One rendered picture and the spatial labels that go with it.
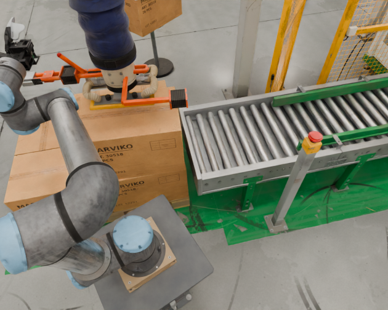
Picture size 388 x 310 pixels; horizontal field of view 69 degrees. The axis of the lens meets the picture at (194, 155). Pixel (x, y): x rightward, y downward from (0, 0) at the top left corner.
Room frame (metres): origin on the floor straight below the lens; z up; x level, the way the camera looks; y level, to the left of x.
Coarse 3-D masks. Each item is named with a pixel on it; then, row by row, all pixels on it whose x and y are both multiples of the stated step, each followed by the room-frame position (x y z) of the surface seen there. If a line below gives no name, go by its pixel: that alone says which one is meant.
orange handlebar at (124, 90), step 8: (144, 64) 1.31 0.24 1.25; (48, 72) 1.28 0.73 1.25; (56, 72) 1.28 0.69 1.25; (80, 72) 1.28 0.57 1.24; (136, 72) 1.25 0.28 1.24; (144, 72) 1.26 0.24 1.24; (48, 80) 1.23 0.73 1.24; (56, 80) 1.24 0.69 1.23; (128, 104) 1.01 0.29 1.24; (136, 104) 1.01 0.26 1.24; (144, 104) 1.02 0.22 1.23
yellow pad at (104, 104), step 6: (102, 96) 1.21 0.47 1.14; (108, 96) 1.18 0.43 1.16; (132, 96) 1.18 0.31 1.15; (138, 96) 1.19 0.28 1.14; (150, 96) 1.19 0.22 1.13; (96, 102) 1.16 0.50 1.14; (102, 102) 1.16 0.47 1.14; (108, 102) 1.16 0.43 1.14; (114, 102) 1.15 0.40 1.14; (120, 102) 1.15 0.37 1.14; (90, 108) 1.13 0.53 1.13; (96, 108) 1.13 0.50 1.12; (102, 108) 1.13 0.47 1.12; (108, 108) 1.13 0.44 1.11
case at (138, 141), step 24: (168, 96) 1.41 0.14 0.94; (96, 120) 1.23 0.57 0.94; (120, 120) 1.21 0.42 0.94; (144, 120) 1.20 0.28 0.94; (168, 120) 1.19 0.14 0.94; (96, 144) 1.06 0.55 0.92; (120, 144) 1.07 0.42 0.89; (144, 144) 1.09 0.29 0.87; (168, 144) 1.10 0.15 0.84; (120, 168) 1.07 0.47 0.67; (144, 168) 1.08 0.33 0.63; (168, 168) 1.10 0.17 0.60
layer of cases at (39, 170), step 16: (80, 96) 1.94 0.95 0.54; (48, 128) 1.58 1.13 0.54; (32, 144) 1.42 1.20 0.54; (48, 144) 1.41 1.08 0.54; (16, 160) 1.27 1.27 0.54; (32, 160) 1.26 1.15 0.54; (48, 160) 1.26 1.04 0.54; (16, 176) 1.13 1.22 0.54; (32, 176) 1.13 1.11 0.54; (48, 176) 1.12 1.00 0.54; (64, 176) 1.11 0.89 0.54; (144, 176) 1.08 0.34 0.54; (160, 176) 1.10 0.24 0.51; (176, 176) 1.12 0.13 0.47; (16, 192) 1.00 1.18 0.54; (32, 192) 1.00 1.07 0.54; (48, 192) 0.99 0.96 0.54; (128, 192) 1.05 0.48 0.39; (144, 192) 1.07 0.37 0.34; (160, 192) 1.09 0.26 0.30; (176, 192) 1.11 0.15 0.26; (16, 208) 0.93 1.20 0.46; (128, 208) 1.05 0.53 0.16
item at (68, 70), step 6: (66, 66) 1.31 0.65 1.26; (72, 66) 1.31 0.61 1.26; (60, 72) 1.25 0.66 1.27; (66, 72) 1.27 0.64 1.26; (72, 72) 1.26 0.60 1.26; (78, 72) 1.28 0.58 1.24; (60, 78) 1.22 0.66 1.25; (66, 78) 1.22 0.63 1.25; (72, 78) 1.22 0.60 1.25; (66, 84) 1.22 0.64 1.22
